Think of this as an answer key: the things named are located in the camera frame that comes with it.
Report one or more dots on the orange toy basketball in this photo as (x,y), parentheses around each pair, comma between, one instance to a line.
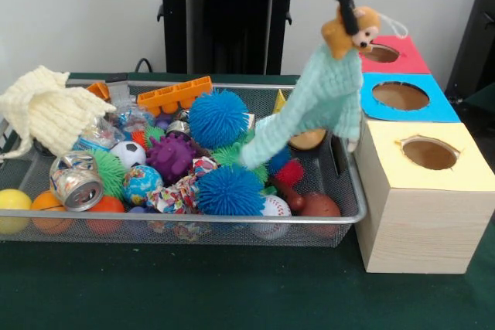
(46,202)

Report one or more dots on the multicolour patterned cloth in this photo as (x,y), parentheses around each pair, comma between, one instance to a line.
(174,194)

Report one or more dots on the brown plush monkey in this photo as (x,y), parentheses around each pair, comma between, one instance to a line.
(367,24)

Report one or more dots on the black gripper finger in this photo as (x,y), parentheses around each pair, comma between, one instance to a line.
(346,13)

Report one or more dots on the yellow toy cheese wedge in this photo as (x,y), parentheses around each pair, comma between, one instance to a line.
(280,102)

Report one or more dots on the mint green muslin cloth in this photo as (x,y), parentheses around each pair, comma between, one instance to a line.
(325,94)

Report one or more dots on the yellow smooth ball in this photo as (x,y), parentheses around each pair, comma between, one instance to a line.
(13,202)

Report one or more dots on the orange red smooth ball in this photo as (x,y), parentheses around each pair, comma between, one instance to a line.
(110,204)

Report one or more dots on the brown toy football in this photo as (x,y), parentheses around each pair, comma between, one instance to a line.
(323,206)

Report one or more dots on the wooden box with three holes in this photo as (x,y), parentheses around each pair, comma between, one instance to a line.
(421,229)

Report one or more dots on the plain blue spiky ball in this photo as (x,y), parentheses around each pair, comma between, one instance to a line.
(216,113)

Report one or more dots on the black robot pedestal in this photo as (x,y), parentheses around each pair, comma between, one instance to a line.
(232,17)

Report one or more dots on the green spiky toy with eyes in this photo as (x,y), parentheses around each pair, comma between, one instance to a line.
(228,154)

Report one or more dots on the black flat monitor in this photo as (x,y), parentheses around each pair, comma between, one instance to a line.
(475,36)

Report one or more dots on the dark green side table cloth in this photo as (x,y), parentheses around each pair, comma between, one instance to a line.
(483,100)

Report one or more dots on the cream muslin cloth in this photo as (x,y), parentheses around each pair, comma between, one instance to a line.
(46,109)

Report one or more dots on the purple spiky ball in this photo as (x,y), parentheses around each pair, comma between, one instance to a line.
(170,156)

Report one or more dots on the blue spiky ball with eyes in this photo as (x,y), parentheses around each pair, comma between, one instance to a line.
(230,191)

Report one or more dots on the crushed silver drink can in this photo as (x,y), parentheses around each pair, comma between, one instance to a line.
(77,183)

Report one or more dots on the white toy baseball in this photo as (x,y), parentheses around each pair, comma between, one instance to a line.
(276,206)

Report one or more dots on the blue globe ball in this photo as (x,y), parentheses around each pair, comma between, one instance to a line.
(142,185)

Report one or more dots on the toy hamburger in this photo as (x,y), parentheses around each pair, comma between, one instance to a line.
(307,140)

